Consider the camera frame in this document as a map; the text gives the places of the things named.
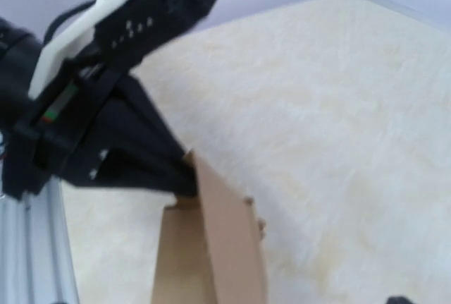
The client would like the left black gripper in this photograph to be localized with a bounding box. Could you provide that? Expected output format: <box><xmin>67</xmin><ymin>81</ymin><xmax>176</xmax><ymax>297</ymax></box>
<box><xmin>2</xmin><ymin>62</ymin><xmax>197</xmax><ymax>200</ymax></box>

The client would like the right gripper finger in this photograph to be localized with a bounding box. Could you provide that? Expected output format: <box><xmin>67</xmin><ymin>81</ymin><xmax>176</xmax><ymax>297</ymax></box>
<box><xmin>385</xmin><ymin>296</ymin><xmax>414</xmax><ymax>304</ymax></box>

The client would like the brown cardboard box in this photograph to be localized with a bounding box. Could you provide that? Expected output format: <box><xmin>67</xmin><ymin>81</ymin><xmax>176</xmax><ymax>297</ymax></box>
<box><xmin>151</xmin><ymin>152</ymin><xmax>268</xmax><ymax>304</ymax></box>

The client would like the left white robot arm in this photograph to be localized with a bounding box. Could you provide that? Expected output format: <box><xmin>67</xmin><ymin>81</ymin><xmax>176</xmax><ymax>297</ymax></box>
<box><xmin>1</xmin><ymin>20</ymin><xmax>197</xmax><ymax>200</ymax></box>

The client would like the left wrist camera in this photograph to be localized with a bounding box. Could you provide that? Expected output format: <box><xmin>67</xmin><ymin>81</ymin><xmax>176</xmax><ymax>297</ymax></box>
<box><xmin>28</xmin><ymin>0</ymin><xmax>216</xmax><ymax>99</ymax></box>

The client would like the front aluminium frame rail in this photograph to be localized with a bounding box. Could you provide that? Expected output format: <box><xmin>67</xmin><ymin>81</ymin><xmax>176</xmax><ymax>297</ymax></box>
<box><xmin>1</xmin><ymin>178</ymin><xmax>80</xmax><ymax>304</ymax></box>

